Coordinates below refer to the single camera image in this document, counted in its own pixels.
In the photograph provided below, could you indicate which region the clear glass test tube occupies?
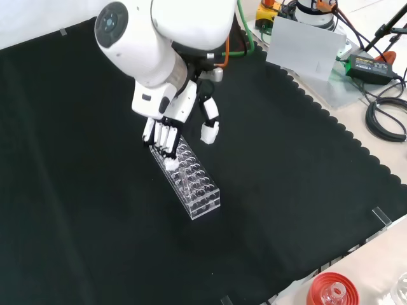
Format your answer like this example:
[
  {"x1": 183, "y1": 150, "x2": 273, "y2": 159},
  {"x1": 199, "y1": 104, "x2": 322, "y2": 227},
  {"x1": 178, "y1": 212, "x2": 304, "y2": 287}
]
[{"x1": 177, "y1": 168, "x2": 192, "y2": 200}]

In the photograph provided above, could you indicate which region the black scalloped bench cloth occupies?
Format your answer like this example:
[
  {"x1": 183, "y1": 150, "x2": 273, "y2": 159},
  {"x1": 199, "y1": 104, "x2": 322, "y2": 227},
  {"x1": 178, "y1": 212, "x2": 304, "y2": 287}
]
[{"x1": 0, "y1": 12, "x2": 407, "y2": 305}]

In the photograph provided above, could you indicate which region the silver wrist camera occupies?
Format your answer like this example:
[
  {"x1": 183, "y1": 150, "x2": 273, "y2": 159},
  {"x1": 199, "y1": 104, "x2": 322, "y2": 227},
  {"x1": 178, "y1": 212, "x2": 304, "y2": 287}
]
[{"x1": 198, "y1": 68, "x2": 224, "y2": 83}]

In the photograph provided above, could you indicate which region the yellow stop button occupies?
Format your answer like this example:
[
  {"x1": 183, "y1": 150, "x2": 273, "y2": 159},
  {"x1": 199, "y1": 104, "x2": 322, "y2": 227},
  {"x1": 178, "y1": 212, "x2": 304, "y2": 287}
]
[{"x1": 256, "y1": 0, "x2": 282, "y2": 35}]

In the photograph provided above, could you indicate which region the black tripod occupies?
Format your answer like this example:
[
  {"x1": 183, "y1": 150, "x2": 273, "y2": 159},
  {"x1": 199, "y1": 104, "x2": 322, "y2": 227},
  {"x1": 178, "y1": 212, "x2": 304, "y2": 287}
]
[{"x1": 364, "y1": 3, "x2": 407, "y2": 53}]

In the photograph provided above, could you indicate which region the pale board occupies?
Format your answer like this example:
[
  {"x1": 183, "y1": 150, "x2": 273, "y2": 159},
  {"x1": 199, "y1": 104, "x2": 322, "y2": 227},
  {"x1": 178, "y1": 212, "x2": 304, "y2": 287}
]
[{"x1": 265, "y1": 15, "x2": 347, "y2": 82}]

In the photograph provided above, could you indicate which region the small clear glass flask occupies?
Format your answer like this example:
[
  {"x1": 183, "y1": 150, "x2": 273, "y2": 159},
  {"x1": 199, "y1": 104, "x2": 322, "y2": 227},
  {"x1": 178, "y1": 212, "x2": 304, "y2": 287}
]
[{"x1": 321, "y1": 282, "x2": 347, "y2": 305}]

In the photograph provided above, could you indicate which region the grey metal base plate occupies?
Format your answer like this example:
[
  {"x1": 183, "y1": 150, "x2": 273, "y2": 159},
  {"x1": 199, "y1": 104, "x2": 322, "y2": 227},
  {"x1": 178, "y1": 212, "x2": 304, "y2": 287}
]
[{"x1": 244, "y1": 18, "x2": 380, "y2": 112}]

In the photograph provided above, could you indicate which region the black adapter cable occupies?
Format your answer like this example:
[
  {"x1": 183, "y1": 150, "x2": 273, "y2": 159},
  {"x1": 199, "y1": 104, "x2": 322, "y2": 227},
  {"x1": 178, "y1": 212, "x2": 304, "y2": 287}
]
[{"x1": 357, "y1": 78, "x2": 407, "y2": 105}]

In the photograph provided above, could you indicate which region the red ribbed funnel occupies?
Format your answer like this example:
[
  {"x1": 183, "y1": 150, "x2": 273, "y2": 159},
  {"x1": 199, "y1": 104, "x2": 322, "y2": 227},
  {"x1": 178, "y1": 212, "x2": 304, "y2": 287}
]
[{"x1": 305, "y1": 271, "x2": 361, "y2": 305}]

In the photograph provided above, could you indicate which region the green cable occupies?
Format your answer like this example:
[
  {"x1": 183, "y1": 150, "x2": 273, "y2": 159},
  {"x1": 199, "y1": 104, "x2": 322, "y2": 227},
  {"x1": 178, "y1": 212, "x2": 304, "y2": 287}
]
[{"x1": 219, "y1": 0, "x2": 258, "y2": 60}]

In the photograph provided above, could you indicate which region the black power adapter green label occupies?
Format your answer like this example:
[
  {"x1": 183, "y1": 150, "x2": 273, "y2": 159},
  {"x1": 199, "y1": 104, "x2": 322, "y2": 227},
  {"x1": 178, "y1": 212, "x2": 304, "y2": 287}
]
[{"x1": 345, "y1": 53, "x2": 399, "y2": 86}]

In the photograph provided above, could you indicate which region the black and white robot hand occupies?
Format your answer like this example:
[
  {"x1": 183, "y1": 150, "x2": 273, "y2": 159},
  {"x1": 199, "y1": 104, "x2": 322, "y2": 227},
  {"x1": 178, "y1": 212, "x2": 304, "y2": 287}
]
[{"x1": 131, "y1": 79, "x2": 221, "y2": 172}]

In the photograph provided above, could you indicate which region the clear glass vessel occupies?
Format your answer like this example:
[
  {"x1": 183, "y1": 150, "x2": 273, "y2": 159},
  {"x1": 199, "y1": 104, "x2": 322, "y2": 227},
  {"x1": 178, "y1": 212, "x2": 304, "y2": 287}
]
[{"x1": 389, "y1": 272, "x2": 407, "y2": 305}]

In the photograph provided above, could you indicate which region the clear acrylic test tube rack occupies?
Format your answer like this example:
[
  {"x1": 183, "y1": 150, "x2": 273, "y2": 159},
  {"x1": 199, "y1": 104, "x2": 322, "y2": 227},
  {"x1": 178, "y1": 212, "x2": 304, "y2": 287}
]
[{"x1": 148, "y1": 136, "x2": 222, "y2": 221}]

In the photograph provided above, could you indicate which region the coiled black cable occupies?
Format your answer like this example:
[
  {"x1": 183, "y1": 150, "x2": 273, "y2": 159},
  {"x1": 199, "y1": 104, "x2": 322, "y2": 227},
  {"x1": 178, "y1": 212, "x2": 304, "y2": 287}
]
[{"x1": 364, "y1": 97, "x2": 407, "y2": 142}]

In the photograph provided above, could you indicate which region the orange cable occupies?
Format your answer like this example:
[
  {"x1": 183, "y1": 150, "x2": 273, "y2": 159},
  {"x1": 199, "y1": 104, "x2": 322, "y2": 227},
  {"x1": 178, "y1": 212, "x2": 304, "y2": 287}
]
[{"x1": 212, "y1": 35, "x2": 231, "y2": 69}]

